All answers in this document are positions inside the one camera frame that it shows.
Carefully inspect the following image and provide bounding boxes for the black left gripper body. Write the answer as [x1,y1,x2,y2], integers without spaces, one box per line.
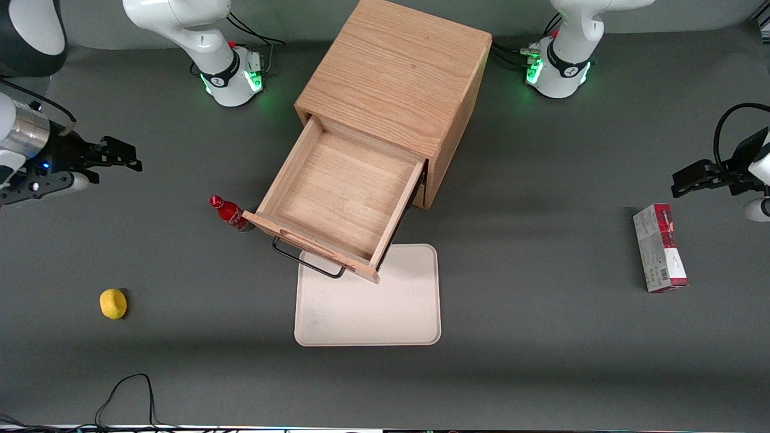
[716,129,768,197]

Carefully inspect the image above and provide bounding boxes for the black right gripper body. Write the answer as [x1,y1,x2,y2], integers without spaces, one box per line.
[41,129,92,176]

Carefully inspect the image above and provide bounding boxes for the black metal drawer handle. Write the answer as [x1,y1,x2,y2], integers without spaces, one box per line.
[271,235,348,280]

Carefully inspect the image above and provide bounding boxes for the wooden drawer cabinet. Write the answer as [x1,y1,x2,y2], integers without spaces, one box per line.
[295,0,493,210]

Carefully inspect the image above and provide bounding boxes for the red and grey carton box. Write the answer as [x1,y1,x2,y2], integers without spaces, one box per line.
[633,203,689,293]

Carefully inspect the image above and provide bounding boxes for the red cola bottle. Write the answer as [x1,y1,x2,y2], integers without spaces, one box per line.
[209,195,254,233]

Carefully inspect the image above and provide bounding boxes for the yellow lemon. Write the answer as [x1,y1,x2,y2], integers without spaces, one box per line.
[99,288,128,320]

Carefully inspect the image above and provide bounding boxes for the beige rectangular tray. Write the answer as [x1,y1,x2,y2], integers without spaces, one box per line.
[294,244,442,347]

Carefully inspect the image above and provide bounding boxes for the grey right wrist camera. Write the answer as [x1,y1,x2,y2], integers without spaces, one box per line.
[0,171,100,209]

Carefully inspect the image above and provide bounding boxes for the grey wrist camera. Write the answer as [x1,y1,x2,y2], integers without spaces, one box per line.
[744,197,770,223]
[0,171,100,209]

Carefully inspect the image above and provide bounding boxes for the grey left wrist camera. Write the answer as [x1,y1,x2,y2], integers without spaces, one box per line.
[744,197,770,223]

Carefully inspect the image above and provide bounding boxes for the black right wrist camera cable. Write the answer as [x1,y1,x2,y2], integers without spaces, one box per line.
[0,77,78,137]

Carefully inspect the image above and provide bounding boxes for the black left wrist cable loop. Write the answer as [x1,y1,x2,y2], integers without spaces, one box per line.
[713,103,770,176]

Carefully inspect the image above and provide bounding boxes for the black right arm base cables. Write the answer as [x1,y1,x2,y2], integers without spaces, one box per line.
[227,8,286,79]

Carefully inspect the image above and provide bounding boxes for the black arm base cables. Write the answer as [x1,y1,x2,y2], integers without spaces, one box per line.
[227,8,286,79]
[490,12,563,70]

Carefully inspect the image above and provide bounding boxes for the black left arm base cables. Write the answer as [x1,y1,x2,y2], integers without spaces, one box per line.
[490,12,563,70]

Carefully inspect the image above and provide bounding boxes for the black cable on table edge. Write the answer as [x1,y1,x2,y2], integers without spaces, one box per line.
[0,373,217,431]

